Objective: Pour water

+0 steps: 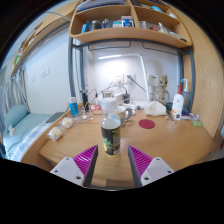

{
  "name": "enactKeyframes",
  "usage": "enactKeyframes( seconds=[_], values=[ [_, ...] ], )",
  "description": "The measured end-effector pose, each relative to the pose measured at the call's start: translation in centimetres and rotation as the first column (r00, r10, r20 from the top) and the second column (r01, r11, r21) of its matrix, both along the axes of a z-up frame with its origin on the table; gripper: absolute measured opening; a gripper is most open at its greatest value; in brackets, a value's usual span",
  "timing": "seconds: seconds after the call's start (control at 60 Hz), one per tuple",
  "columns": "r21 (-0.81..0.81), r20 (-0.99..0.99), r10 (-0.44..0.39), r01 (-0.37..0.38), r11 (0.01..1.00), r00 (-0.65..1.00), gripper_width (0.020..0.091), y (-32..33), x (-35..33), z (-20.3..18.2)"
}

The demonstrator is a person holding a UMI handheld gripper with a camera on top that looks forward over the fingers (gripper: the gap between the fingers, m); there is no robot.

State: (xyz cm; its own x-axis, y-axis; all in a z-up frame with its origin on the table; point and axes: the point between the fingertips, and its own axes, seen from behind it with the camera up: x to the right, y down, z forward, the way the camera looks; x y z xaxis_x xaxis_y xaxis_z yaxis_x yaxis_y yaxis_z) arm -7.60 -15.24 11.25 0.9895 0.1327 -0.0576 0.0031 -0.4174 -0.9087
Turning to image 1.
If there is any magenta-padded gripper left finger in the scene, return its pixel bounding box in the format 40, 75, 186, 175
49, 144, 100, 188

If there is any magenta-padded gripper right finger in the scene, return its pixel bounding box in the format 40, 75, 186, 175
127, 144, 175, 188

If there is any clear bottle with dark label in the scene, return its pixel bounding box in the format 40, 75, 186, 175
100, 97, 122, 158

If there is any small cream roll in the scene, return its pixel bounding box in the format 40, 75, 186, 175
47, 126, 64, 142
60, 116, 74, 129

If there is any flat round red coaster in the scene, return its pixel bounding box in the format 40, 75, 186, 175
138, 118, 156, 130

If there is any dark grey flat tablet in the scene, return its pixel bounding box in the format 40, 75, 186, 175
45, 111, 67, 124

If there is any metal ruler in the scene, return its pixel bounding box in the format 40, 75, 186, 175
165, 111, 175, 122

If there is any bed with teal sheet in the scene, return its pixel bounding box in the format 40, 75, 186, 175
0, 112, 54, 163

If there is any white soft tissue pack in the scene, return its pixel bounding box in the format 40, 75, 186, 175
143, 100, 167, 117

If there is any blue tube with white cap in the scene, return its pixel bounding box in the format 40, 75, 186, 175
68, 96, 80, 118

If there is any small green box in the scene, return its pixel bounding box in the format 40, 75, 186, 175
191, 119, 204, 128

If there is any white tube with coloured print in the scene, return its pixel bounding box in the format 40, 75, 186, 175
181, 111, 201, 121

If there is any white power strip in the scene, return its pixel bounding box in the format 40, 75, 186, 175
124, 101, 147, 111

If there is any white pump bottle red top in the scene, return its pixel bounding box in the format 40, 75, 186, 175
170, 85, 185, 121

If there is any black electric shaver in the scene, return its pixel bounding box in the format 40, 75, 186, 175
80, 89, 90, 113

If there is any teal pillow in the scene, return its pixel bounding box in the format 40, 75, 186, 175
3, 104, 29, 129

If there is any white rectangular power adapter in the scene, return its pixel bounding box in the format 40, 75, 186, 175
113, 92, 125, 104

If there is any clear spray bottle white top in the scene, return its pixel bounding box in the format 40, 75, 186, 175
180, 78, 191, 111

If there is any tree creature figurine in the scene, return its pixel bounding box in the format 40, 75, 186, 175
153, 75, 170, 106

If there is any stainless steel cup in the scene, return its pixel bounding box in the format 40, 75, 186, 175
101, 90, 113, 99

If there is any white LED desk lamp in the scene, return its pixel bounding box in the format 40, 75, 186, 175
97, 53, 151, 103

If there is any striped curtain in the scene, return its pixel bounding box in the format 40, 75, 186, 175
0, 68, 31, 114

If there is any wooden shelf unit with items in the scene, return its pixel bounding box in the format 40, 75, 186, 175
68, 0, 193, 49

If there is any black power cable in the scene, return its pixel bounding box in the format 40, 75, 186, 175
126, 74, 148, 94

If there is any white box on wall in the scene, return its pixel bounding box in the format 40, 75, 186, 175
148, 74, 158, 88

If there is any dark grey metal desk frame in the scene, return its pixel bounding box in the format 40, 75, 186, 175
68, 36, 196, 113

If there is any white wall switch panel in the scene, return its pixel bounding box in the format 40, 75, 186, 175
39, 68, 51, 79

